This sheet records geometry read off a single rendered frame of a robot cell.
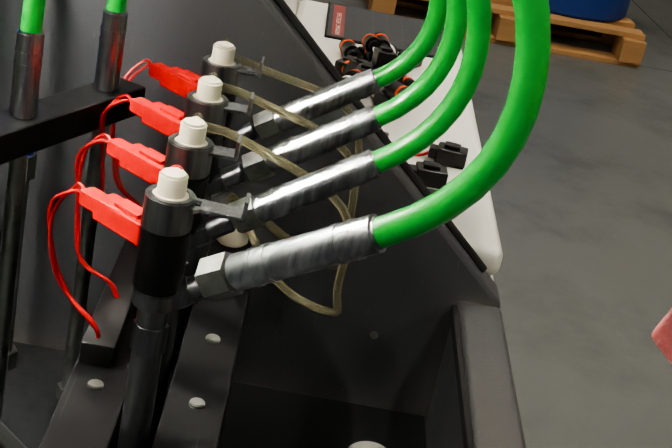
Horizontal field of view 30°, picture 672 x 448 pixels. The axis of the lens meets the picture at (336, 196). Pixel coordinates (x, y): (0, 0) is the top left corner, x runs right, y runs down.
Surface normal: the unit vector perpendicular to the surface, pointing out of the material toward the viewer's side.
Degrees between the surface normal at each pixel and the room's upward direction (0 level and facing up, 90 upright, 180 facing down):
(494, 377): 0
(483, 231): 0
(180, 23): 90
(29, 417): 0
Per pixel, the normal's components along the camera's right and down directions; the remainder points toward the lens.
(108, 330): 0.19, -0.90
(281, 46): -0.04, 0.40
